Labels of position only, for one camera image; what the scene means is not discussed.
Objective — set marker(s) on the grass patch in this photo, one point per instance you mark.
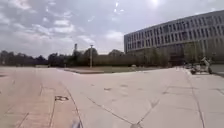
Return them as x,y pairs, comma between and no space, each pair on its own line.
110,69

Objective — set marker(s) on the pale pole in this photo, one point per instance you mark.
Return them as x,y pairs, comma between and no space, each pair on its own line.
91,56

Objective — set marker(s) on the long curved grey building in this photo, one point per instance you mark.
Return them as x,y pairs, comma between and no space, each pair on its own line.
173,33

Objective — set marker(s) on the row of trees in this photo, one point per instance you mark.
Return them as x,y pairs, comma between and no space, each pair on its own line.
76,60

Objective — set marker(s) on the grey stone slab plaza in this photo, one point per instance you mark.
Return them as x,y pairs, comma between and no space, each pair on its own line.
133,90

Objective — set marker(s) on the manhole cover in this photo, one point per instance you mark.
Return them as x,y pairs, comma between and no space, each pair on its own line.
61,98

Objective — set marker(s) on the vehicle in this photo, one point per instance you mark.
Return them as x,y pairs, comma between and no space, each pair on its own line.
200,68

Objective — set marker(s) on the robot's own part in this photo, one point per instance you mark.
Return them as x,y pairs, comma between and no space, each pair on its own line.
135,126
77,125

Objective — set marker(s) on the distant tower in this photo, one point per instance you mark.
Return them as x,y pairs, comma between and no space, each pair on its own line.
75,47

